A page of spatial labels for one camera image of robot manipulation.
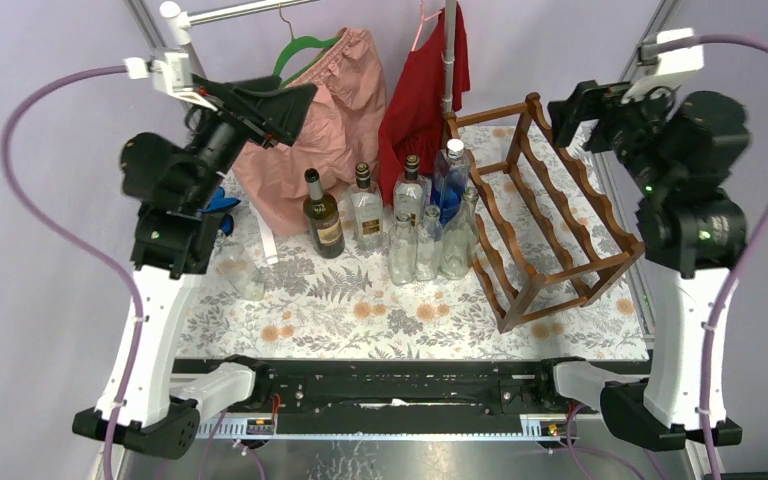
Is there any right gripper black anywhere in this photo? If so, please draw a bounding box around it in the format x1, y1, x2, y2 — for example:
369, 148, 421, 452
546, 71, 679, 195

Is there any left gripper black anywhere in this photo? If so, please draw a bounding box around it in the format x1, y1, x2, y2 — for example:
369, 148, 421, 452
177, 73, 309, 209

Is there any clear glass wine bottle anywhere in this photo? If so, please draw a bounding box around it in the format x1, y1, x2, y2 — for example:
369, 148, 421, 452
439, 186, 479, 279

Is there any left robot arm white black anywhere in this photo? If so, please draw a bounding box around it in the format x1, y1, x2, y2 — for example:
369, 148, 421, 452
72, 76, 317, 459

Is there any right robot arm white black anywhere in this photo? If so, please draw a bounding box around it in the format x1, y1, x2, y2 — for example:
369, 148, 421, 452
548, 81, 751, 451

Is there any dark green wine bottle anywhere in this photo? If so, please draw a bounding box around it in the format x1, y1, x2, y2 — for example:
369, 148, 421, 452
303, 168, 345, 259

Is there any clear square liquor bottle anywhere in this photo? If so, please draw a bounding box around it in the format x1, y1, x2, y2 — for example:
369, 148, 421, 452
347, 162, 385, 251

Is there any wooden wine rack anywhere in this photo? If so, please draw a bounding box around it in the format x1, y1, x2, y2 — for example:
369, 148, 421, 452
443, 92, 645, 333

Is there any blue glass bottle silver cap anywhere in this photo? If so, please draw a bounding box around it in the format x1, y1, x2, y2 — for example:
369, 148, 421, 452
431, 138, 469, 225

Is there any clear bottle black gold cap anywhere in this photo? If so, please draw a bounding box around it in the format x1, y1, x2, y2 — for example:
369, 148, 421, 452
393, 154, 428, 226

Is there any small clear glass bottle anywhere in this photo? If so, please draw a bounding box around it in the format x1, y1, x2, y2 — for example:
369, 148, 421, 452
388, 211, 417, 286

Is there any small clear bottle bluish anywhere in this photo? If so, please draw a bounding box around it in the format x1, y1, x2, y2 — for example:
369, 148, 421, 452
415, 205, 442, 281

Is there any pink skirt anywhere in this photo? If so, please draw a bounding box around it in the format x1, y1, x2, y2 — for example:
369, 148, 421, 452
232, 27, 387, 236

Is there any green clothes hanger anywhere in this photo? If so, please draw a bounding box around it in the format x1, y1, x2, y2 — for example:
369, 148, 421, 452
272, 2, 341, 87

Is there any blue black bag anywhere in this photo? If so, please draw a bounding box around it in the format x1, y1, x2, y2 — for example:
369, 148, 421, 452
200, 187, 241, 236

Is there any red garment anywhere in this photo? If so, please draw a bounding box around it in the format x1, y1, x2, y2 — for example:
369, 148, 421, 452
378, 16, 446, 205

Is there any clear glass flask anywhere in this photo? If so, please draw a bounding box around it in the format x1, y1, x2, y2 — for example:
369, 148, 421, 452
215, 239, 266, 301

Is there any floral table mat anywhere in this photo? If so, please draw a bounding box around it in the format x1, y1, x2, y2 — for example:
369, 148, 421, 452
177, 125, 648, 361

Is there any vertical metal pole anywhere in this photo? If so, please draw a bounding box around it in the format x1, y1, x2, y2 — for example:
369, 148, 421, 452
442, 0, 457, 114

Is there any pink clothes hanger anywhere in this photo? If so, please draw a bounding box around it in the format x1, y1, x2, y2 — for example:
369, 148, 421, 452
410, 0, 442, 52

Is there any metal clothes rail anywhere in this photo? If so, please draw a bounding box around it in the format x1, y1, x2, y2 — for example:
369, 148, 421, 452
159, 0, 316, 46

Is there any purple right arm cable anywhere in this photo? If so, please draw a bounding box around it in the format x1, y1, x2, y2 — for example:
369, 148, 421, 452
640, 34, 768, 480

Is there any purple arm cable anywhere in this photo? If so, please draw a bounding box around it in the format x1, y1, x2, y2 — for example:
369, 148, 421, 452
0, 64, 145, 480
640, 34, 768, 480

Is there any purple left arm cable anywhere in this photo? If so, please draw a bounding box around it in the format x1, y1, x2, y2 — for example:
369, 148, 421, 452
0, 64, 145, 480

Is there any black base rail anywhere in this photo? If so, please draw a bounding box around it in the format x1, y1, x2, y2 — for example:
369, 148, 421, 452
170, 357, 654, 437

